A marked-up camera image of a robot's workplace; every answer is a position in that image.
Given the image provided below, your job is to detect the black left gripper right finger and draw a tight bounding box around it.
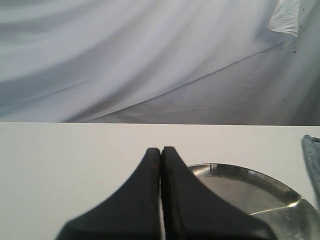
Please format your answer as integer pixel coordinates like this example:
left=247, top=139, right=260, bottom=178
left=161, top=146, right=277, bottom=240

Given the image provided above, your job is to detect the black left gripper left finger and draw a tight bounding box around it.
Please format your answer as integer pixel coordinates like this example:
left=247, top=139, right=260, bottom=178
left=56, top=148, right=160, bottom=240

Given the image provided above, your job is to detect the grey fleece towel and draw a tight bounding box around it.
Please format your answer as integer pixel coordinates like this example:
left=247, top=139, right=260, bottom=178
left=301, top=135, right=320, bottom=201

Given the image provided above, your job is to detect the round stainless steel plate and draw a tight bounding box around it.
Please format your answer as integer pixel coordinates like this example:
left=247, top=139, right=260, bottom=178
left=190, top=163, right=320, bottom=240

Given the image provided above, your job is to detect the grey backdrop cloth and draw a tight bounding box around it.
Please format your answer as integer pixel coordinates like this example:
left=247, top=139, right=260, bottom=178
left=0, top=0, right=320, bottom=125

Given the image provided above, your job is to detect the white crumpled paper sheet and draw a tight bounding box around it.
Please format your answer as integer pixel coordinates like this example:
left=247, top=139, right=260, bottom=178
left=266, top=0, right=300, bottom=37

